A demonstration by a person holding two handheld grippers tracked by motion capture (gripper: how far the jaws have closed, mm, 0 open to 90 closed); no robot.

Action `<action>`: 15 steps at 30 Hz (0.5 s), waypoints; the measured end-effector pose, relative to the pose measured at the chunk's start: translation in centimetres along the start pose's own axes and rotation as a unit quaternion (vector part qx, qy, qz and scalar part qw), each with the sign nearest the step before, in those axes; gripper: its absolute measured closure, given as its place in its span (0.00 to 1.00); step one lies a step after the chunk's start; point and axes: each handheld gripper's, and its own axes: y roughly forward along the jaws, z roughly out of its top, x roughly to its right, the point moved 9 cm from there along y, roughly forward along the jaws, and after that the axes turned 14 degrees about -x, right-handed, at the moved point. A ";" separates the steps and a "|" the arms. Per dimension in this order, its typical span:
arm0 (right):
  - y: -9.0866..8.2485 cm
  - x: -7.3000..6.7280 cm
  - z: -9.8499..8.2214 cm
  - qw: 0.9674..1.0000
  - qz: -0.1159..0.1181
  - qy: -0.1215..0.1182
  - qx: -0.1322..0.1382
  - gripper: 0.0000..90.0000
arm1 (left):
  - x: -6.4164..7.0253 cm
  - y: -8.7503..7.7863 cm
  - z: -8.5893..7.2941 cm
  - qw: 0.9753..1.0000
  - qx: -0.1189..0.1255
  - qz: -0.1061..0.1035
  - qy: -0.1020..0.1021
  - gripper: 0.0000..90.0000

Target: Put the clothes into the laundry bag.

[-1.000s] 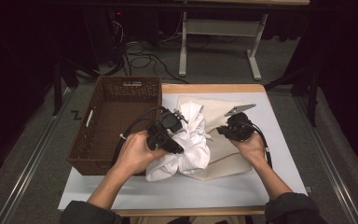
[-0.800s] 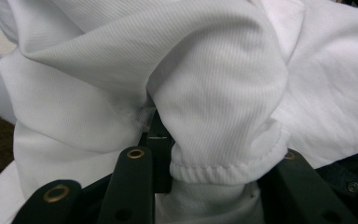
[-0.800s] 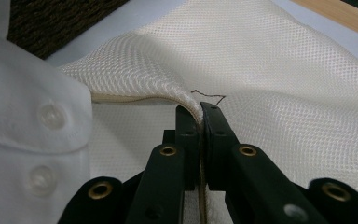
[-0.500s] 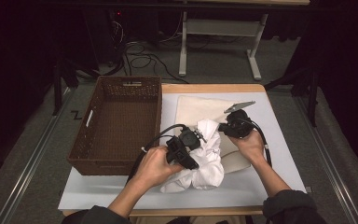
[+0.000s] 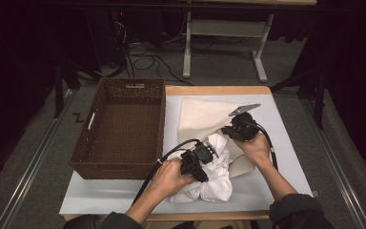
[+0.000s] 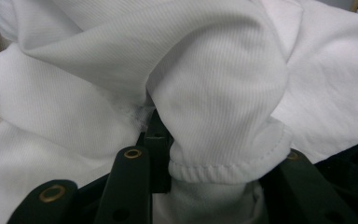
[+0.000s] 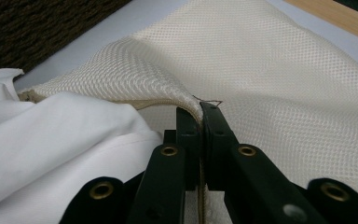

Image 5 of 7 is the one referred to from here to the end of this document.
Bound person's left hand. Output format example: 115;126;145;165
152;157;196;199

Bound wooden table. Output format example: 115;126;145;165
64;85;314;222

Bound black computer tower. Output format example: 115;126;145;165
84;9;130;70

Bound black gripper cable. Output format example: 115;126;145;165
132;137;201;206
249;120;279;171

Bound white metal desk frame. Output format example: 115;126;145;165
182;0;317;84

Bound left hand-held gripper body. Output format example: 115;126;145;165
180;141;219;176

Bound white garment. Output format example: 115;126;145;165
166;133;234;204

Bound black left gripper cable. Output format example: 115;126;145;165
132;137;201;206

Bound brown wicker basket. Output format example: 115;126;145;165
68;76;167;180

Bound black stand legs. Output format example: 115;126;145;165
269;68;329;131
51;56;103;119

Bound person's right hand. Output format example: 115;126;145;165
234;132;273;167

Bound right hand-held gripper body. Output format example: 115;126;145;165
229;103;261;142

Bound black floor cables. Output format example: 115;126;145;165
108;18;194;87

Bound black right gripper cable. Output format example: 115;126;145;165
249;120;279;171

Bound metal floor rail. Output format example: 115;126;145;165
299;96;366;229
0;89;74;229

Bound cream drawstring cloth bag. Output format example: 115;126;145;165
177;96;257;179

